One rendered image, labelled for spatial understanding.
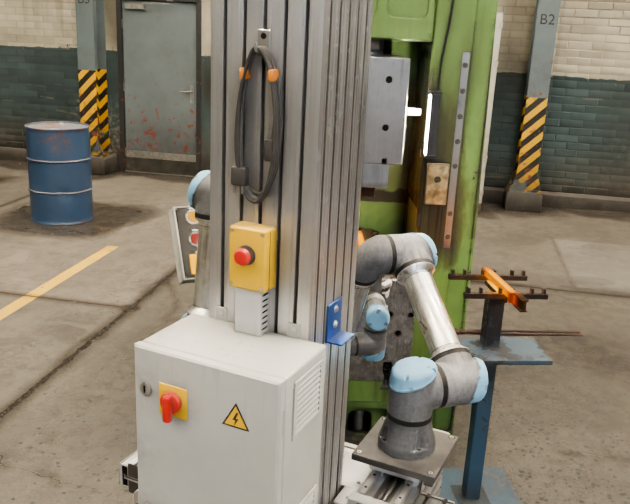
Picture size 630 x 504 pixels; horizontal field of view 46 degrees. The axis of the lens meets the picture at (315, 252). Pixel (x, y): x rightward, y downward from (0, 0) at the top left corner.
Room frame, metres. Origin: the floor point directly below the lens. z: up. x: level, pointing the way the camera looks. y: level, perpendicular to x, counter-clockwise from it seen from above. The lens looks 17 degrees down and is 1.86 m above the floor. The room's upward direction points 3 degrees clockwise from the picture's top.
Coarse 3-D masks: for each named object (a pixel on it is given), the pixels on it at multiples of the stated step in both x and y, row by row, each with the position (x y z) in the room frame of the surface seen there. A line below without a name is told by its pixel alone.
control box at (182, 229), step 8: (176, 208) 2.66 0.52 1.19; (184, 208) 2.67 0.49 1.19; (192, 208) 2.69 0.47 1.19; (176, 216) 2.65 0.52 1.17; (184, 216) 2.66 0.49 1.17; (176, 224) 2.63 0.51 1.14; (184, 224) 2.64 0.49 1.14; (192, 224) 2.65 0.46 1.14; (176, 232) 2.62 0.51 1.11; (184, 232) 2.63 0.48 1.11; (192, 232) 2.64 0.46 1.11; (176, 240) 2.62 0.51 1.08; (184, 240) 2.61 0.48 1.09; (176, 248) 2.62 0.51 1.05; (184, 248) 2.60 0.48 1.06; (192, 248) 2.61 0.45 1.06; (176, 256) 2.62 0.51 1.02; (184, 256) 2.58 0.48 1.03; (176, 264) 2.62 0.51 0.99; (184, 264) 2.57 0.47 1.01; (184, 272) 2.55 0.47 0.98; (184, 280) 2.54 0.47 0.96; (192, 280) 2.57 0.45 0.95
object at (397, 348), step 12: (384, 276) 2.82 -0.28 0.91; (396, 288) 2.79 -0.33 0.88; (396, 312) 2.79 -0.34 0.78; (408, 312) 2.79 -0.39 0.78; (360, 324) 2.79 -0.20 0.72; (396, 324) 2.79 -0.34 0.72; (408, 324) 2.79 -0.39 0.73; (396, 336) 2.79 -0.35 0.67; (408, 336) 2.79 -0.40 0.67; (396, 348) 2.79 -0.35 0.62; (408, 348) 2.79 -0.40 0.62; (360, 360) 2.79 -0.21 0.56; (384, 360) 2.79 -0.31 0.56; (396, 360) 2.79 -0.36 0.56; (360, 372) 2.79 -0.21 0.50; (372, 372) 2.79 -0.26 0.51; (384, 372) 2.79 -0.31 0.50
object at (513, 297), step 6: (486, 270) 2.77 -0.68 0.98; (492, 270) 2.77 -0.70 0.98; (486, 276) 2.75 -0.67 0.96; (492, 276) 2.69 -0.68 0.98; (498, 276) 2.70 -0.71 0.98; (492, 282) 2.68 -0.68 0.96; (498, 282) 2.63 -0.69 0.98; (504, 282) 2.63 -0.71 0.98; (498, 288) 2.62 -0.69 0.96; (504, 288) 2.56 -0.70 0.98; (510, 288) 2.56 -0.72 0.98; (510, 294) 2.49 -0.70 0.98; (516, 294) 2.47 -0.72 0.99; (522, 294) 2.49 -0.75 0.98; (510, 300) 2.49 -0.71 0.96; (516, 300) 2.47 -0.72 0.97; (522, 300) 2.41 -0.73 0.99; (528, 300) 2.41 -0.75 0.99; (516, 306) 2.45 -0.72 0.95; (522, 306) 2.41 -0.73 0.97
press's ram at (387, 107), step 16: (384, 64) 2.85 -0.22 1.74; (400, 64) 2.85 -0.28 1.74; (368, 80) 2.85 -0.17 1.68; (384, 80) 2.85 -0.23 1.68; (400, 80) 2.85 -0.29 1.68; (368, 96) 2.85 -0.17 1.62; (384, 96) 2.85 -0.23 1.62; (400, 96) 2.85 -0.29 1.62; (368, 112) 2.85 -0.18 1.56; (384, 112) 2.85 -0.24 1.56; (400, 112) 2.85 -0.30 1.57; (416, 112) 3.04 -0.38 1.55; (368, 128) 2.85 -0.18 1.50; (384, 128) 2.85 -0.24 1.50; (400, 128) 2.85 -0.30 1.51; (368, 144) 2.85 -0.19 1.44; (384, 144) 2.85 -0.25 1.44; (400, 144) 2.85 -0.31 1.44; (368, 160) 2.85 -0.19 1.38; (384, 160) 2.93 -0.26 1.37; (400, 160) 2.85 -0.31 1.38
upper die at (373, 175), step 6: (384, 162) 2.89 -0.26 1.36; (366, 168) 2.85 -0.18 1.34; (372, 168) 2.85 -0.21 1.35; (378, 168) 2.85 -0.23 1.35; (384, 168) 2.85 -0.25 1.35; (366, 174) 2.85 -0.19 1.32; (372, 174) 2.85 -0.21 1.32; (378, 174) 2.85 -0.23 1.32; (384, 174) 2.85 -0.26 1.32; (366, 180) 2.85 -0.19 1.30; (372, 180) 2.85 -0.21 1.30; (378, 180) 2.85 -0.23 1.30; (384, 180) 2.85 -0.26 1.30; (366, 186) 2.85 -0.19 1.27; (372, 186) 2.85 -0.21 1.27; (378, 186) 2.85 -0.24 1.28; (384, 186) 2.85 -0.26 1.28
